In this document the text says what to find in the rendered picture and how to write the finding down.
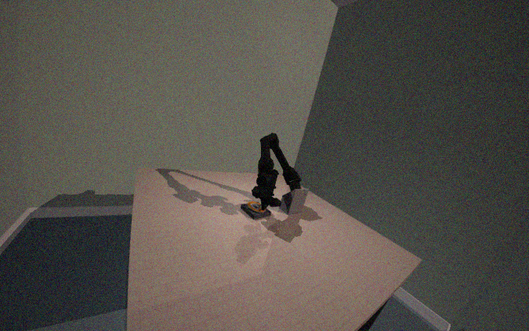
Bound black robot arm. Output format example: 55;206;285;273
252;133;302;198

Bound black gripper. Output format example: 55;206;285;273
259;185;281;211

